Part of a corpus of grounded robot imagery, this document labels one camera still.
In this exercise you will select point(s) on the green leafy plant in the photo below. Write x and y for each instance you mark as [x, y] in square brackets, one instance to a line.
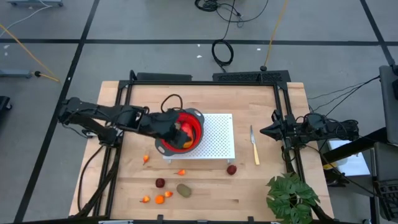
[289, 194]

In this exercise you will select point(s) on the white perforated shelf riser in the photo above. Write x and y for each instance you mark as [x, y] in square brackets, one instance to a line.
[217, 137]

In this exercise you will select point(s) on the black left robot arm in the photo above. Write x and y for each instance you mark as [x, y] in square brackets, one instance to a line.
[93, 110]

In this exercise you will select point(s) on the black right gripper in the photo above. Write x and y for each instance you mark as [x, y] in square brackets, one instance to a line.
[290, 130]

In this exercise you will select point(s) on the grey equipment panel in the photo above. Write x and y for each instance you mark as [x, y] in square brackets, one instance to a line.
[388, 102]

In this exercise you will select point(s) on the dark purple toy plum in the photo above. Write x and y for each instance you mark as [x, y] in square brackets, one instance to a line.
[160, 183]

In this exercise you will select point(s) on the black keyboard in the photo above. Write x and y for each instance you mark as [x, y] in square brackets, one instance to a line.
[388, 199]

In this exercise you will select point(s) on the white box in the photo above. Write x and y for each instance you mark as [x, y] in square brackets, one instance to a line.
[354, 165]

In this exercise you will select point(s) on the orange toy tangerine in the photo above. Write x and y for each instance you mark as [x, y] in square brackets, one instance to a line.
[159, 199]

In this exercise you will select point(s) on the small yellow object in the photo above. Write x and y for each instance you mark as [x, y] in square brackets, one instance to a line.
[329, 165]

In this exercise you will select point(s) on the red-yellow toy mango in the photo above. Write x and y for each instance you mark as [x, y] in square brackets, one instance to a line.
[187, 128]

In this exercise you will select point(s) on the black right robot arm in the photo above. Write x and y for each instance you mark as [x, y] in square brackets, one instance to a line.
[326, 127]

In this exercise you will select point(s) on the black caster base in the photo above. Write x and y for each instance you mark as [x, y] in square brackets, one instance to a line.
[3, 102]

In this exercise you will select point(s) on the black vented box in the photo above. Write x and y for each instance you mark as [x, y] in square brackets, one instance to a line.
[248, 76]

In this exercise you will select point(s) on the red colander with grey rim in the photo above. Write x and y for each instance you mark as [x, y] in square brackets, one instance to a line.
[195, 123]

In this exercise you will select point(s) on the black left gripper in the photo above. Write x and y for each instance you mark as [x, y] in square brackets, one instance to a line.
[160, 124]

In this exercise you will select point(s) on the grey desk foot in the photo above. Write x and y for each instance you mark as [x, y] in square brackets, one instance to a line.
[34, 3]
[14, 73]

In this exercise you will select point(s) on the red toy apple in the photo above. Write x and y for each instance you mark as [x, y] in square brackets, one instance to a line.
[231, 170]

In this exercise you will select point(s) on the small orange-red toy fruit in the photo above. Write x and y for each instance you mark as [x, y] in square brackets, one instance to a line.
[146, 199]
[182, 172]
[145, 159]
[168, 194]

